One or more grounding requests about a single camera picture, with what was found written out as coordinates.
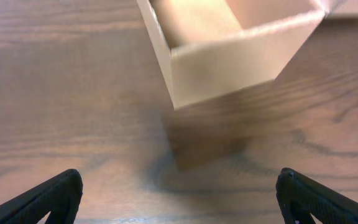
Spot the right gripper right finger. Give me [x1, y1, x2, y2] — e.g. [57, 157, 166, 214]
[276, 168, 358, 224]

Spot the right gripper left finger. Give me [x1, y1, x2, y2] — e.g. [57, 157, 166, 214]
[0, 169, 83, 224]

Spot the cardboard box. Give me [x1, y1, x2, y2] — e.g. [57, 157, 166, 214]
[138, 0, 341, 109]

